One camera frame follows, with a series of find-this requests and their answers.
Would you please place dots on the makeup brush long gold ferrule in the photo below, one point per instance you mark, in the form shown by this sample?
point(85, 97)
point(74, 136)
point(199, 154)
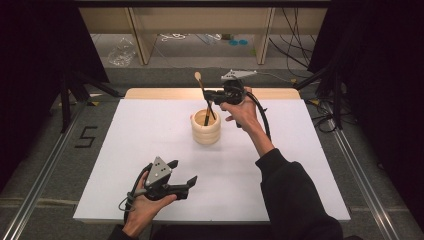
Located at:
point(207, 117)

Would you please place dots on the person's right hand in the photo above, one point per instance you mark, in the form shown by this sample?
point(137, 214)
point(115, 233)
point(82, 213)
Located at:
point(243, 113)

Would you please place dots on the person's left hand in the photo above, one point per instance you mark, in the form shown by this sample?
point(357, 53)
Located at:
point(146, 210)

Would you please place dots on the light wooden table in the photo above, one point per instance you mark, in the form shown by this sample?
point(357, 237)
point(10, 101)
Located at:
point(160, 94)

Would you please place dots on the blue round disc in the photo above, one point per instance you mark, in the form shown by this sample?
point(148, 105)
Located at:
point(243, 42)
point(233, 42)

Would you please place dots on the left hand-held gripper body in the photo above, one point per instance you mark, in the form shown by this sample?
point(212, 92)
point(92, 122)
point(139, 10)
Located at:
point(159, 171)

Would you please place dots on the clear plastic bag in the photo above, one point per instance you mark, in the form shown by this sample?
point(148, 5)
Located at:
point(122, 53)

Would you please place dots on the black tripod stand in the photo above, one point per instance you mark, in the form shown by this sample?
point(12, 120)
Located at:
point(337, 100)
point(65, 106)

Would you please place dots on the black curtain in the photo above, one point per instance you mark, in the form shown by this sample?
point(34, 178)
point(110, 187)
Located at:
point(33, 66)
point(383, 83)

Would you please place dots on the cream ribbed brush holder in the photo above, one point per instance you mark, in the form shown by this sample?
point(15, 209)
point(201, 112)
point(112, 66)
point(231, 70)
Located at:
point(205, 135)

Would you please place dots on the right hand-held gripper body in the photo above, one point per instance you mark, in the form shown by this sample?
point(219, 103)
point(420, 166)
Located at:
point(233, 91)

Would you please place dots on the light wooden shelf unit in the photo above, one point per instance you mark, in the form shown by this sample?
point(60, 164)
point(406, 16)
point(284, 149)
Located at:
point(200, 20)

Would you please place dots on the aluminium floor rail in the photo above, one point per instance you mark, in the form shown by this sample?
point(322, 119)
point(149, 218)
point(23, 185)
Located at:
point(36, 190)
point(360, 180)

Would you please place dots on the white table board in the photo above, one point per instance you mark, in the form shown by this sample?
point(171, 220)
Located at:
point(133, 140)

